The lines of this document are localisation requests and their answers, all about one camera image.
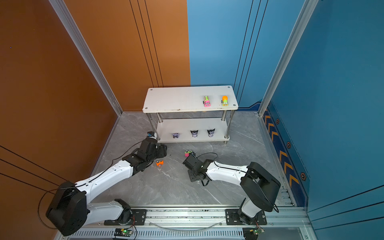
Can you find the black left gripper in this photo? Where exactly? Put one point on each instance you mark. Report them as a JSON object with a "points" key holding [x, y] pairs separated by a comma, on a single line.
{"points": [[162, 150]]}

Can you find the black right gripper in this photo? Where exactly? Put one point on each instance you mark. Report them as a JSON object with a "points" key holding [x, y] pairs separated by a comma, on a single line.
{"points": [[191, 178]]}

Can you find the purple black figure toy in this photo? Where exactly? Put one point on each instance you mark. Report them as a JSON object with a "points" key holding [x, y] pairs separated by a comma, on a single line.
{"points": [[194, 133]]}

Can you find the black purple Kuromi figure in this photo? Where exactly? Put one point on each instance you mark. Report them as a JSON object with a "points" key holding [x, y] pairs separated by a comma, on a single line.
{"points": [[211, 132]]}

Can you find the orange green toy car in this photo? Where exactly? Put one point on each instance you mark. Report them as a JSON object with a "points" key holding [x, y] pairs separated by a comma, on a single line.
{"points": [[225, 101]]}

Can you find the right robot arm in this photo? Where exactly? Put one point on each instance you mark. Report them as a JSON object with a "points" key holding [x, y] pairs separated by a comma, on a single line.
{"points": [[260, 186]]}

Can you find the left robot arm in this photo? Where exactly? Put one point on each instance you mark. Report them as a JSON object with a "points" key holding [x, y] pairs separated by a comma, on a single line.
{"points": [[72, 206]]}

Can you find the white two-tier shelf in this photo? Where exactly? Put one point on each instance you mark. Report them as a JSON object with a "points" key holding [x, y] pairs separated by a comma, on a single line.
{"points": [[182, 100]]}

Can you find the right circuit board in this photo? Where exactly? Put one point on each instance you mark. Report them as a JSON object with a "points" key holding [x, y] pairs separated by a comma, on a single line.
{"points": [[252, 233]]}

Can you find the circuit board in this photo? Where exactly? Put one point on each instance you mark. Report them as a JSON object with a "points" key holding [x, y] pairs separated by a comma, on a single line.
{"points": [[252, 233], [123, 234]]}

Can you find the left circuit board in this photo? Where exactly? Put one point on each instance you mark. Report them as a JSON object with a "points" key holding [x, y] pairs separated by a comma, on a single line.
{"points": [[123, 234]]}

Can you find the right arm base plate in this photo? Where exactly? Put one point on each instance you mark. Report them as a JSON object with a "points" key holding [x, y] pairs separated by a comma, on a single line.
{"points": [[234, 217]]}

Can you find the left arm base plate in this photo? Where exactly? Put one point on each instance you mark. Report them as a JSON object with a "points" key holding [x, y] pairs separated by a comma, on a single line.
{"points": [[135, 217]]}

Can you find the left aluminium corner post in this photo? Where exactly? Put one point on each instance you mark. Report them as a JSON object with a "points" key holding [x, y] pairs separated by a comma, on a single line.
{"points": [[75, 34]]}

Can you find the aluminium corner post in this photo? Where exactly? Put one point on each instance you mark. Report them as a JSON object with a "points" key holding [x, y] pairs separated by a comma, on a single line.
{"points": [[75, 34], [295, 36]]}

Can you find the right aluminium corner post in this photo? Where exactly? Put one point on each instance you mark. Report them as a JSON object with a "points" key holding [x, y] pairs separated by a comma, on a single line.
{"points": [[295, 36]]}

